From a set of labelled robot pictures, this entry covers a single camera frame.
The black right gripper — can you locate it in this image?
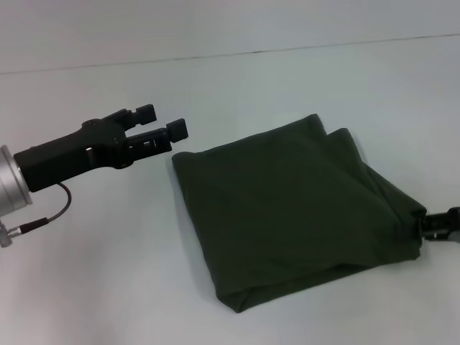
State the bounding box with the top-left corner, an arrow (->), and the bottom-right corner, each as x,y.
418,206 -> 460,245

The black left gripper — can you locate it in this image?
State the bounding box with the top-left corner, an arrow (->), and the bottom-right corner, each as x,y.
13,103 -> 190,193

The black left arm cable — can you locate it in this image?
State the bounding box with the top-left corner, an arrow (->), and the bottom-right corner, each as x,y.
7,183 -> 73,236

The dark green FREE t-shirt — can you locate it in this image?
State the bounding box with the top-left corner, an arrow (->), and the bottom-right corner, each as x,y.
171,113 -> 428,315

